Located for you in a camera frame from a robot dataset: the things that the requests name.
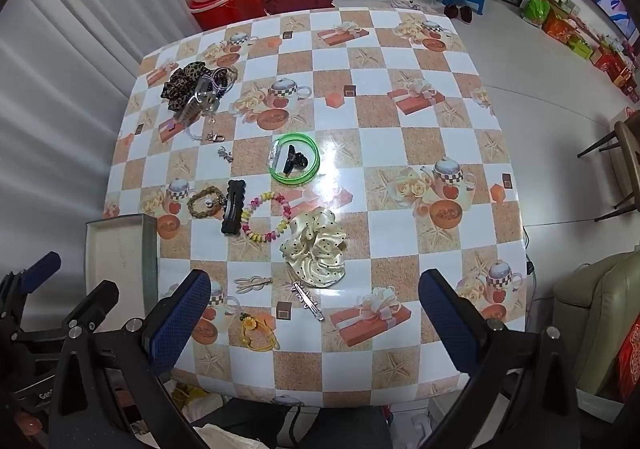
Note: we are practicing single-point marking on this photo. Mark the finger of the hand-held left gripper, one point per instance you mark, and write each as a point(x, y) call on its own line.
point(42, 270)
point(97, 299)

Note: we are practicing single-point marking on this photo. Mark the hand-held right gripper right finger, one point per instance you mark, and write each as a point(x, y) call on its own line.
point(447, 324)

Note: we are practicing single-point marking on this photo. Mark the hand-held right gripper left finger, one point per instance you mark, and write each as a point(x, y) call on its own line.
point(182, 324)

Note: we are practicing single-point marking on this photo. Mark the grey shallow box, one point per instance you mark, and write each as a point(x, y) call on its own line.
point(117, 249)

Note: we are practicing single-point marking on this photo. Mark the cream polka dot scrunchie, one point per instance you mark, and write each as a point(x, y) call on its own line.
point(310, 244)

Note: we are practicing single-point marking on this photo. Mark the small black claw clip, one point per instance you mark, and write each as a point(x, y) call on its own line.
point(292, 160)

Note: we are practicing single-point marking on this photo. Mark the green translucent bangle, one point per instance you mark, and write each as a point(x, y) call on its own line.
point(313, 149)

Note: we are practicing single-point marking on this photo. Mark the beige bunny hair clip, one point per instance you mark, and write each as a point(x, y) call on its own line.
point(250, 283)

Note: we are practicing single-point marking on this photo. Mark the long black hair clip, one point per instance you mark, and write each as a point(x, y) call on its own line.
point(233, 209)

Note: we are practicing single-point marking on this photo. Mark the silver zigzag hair clip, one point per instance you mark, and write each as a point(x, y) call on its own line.
point(307, 300)

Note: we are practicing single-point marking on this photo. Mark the beige sofa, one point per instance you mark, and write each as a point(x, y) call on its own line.
point(595, 309)

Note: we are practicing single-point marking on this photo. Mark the red cushion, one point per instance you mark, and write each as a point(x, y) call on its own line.
point(629, 359)

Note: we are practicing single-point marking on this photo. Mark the white curtain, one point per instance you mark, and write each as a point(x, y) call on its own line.
point(65, 79)

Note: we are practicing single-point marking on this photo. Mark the checkered printed tablecloth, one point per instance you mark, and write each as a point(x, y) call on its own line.
point(380, 139)

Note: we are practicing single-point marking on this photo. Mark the leopard print scrunchie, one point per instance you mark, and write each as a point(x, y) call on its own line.
point(182, 79)

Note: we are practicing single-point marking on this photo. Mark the wooden chair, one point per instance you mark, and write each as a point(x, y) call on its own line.
point(622, 144)

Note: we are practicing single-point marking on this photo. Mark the red plastic bucket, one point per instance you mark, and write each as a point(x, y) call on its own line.
point(215, 18)

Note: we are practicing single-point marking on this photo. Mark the dark red shoe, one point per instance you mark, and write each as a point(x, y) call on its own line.
point(450, 10)
point(466, 14)

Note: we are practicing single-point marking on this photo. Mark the row of colourful gift boxes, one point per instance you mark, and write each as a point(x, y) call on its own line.
point(565, 26)

